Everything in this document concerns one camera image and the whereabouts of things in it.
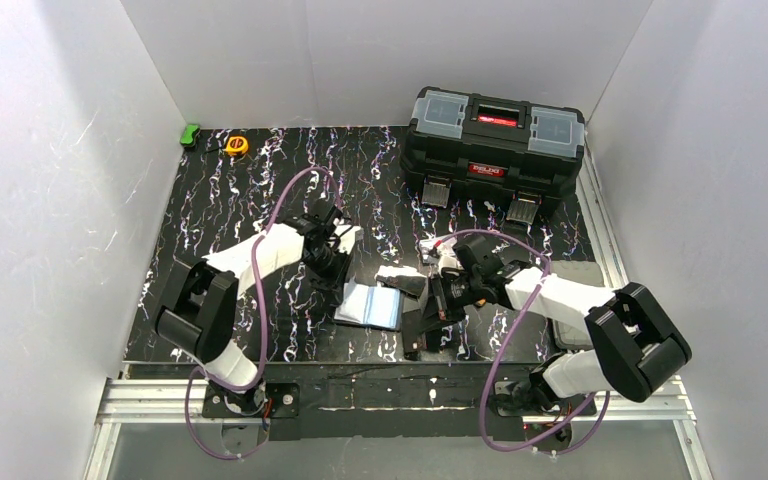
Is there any aluminium frame rail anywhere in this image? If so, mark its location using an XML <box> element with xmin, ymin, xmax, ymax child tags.
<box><xmin>576</xmin><ymin>149</ymin><xmax>629</xmax><ymax>288</ymax></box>

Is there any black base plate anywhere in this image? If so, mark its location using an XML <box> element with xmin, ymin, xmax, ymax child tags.
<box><xmin>201</xmin><ymin>360</ymin><xmax>574</xmax><ymax>444</ymax></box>

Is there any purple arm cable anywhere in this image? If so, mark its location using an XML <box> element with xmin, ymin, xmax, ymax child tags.
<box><xmin>183</xmin><ymin>165</ymin><xmax>346</xmax><ymax>462</ymax></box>
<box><xmin>431</xmin><ymin>229</ymin><xmax>612</xmax><ymax>457</ymax></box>

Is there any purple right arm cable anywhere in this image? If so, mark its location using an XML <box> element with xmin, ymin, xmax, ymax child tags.
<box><xmin>431</xmin><ymin>229</ymin><xmax>612</xmax><ymax>457</ymax></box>

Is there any yellow tape measure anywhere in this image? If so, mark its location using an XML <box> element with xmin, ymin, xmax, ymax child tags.
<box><xmin>224</xmin><ymin>135</ymin><xmax>250</xmax><ymax>157</ymax></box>

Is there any black toolbox with red handle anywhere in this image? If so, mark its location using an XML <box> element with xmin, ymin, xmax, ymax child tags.
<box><xmin>400</xmin><ymin>86</ymin><xmax>585</xmax><ymax>225</ymax></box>

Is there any white card on table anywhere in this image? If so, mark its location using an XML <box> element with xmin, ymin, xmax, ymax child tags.
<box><xmin>419</xmin><ymin>239</ymin><xmax>455</xmax><ymax>266</ymax></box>

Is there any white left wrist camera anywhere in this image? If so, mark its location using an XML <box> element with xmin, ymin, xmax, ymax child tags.
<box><xmin>335</xmin><ymin>224</ymin><xmax>363</xmax><ymax>255</ymax></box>

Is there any green small object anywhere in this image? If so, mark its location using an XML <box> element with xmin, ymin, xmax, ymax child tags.
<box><xmin>179</xmin><ymin>124</ymin><xmax>201</xmax><ymax>150</ymax></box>

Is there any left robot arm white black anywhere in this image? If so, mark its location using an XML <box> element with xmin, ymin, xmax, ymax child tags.
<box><xmin>150</xmin><ymin>200</ymin><xmax>363</xmax><ymax>393</ymax></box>

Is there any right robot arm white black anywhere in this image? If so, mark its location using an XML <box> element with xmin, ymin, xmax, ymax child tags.
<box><xmin>405</xmin><ymin>233</ymin><xmax>692</xmax><ymax>408</ymax></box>

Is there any grey foam pad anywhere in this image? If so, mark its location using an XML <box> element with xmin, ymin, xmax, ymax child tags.
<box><xmin>547</xmin><ymin>260</ymin><xmax>612</xmax><ymax>350</ymax></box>

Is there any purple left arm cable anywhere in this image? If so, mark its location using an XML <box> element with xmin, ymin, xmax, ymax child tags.
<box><xmin>183</xmin><ymin>165</ymin><xmax>346</xmax><ymax>462</ymax></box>

